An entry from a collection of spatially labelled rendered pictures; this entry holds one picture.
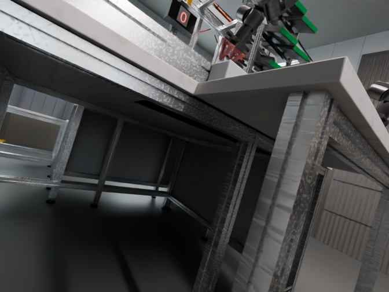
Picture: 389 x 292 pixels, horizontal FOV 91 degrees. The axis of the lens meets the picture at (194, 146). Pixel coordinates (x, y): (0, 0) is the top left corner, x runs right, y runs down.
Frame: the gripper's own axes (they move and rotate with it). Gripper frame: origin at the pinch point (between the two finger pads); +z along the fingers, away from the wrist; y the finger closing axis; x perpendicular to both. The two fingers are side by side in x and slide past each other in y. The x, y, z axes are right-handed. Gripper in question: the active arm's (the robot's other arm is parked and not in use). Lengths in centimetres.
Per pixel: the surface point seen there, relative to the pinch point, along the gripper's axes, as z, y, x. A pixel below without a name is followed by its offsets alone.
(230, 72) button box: -1.1, 18.7, 30.0
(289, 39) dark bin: -23.6, -28.8, -6.9
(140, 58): 5, 42, 35
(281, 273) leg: 10, 26, 70
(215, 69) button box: 1.0, 19.9, 25.4
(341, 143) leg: -5, 17, 59
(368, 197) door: 24, -279, 41
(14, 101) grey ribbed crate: 144, 74, -125
